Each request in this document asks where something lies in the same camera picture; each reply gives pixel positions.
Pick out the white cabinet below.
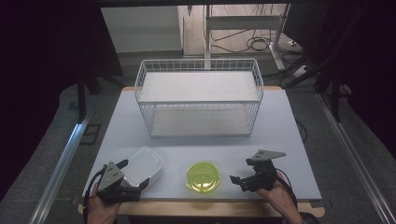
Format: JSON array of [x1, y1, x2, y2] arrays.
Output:
[[100, 6, 183, 54]]

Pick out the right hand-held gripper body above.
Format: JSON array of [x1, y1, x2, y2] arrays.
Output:
[[245, 149, 287, 192]]

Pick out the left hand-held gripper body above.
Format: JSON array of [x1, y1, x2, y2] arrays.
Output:
[[96, 161, 142, 206]]

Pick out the aluminium rail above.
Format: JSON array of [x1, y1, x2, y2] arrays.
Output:
[[315, 92, 396, 224], [28, 111, 94, 224]]

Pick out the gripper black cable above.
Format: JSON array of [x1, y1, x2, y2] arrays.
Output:
[[82, 166, 108, 224], [275, 167, 299, 210]]

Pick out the person's right hand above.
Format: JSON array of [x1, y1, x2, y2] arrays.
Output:
[[256, 172, 301, 220]]

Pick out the white desk frame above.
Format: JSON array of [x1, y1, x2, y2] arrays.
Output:
[[204, 4, 288, 71]]

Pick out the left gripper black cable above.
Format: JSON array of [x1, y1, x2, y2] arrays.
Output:
[[82, 166, 108, 224]]

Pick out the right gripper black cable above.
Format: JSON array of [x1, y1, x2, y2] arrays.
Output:
[[275, 167, 299, 210]]

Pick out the black floor cables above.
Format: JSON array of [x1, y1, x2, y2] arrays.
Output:
[[210, 28, 302, 56]]

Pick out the white wire shelf rack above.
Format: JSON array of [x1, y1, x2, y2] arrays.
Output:
[[134, 58, 265, 138]]

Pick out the person's left hand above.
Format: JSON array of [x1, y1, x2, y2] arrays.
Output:
[[86, 181, 122, 224]]

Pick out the green translucent bowl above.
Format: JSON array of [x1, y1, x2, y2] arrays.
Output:
[[186, 161, 221, 194]]

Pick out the black cable beside table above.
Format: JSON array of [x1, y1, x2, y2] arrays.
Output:
[[295, 119, 309, 144]]

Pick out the white power strip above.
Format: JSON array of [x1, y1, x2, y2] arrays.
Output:
[[292, 64, 311, 78]]

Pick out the black metal stand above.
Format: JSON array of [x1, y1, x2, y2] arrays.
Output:
[[76, 70, 104, 123], [313, 70, 344, 123]]

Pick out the white plastic container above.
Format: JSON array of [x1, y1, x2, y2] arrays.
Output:
[[122, 147, 164, 189]]

